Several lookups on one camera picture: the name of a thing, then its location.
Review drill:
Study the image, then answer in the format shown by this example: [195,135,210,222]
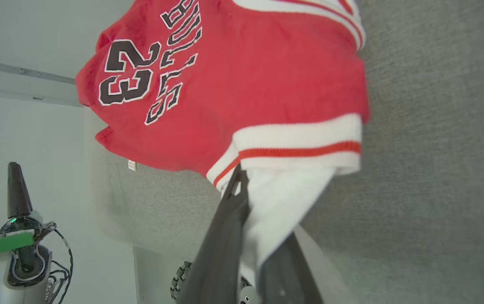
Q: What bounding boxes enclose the grey fabric sofa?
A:
[84,0,484,304]

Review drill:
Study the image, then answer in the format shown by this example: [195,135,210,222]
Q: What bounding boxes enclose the left arm braided black cable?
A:
[46,227,74,304]

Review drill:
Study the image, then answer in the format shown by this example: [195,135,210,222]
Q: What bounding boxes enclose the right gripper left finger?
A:
[177,164,252,304]

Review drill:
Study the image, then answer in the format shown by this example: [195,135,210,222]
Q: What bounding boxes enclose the red Bulls 23 jersey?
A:
[75,0,371,288]

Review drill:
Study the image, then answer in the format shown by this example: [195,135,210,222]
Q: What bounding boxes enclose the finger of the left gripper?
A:
[7,162,33,219]

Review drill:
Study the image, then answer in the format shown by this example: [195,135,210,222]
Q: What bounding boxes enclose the black ribbed robot part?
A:
[169,260,193,301]

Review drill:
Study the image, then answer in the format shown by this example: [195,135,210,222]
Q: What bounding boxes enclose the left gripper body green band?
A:
[0,214,57,260]

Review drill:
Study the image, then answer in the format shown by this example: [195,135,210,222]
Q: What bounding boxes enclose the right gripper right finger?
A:
[258,225,354,304]

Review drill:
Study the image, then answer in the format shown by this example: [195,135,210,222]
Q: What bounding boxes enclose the grey wall rail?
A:
[0,58,78,85]

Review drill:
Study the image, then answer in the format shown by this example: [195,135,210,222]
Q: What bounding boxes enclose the left arm thin black cables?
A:
[46,261,71,297]

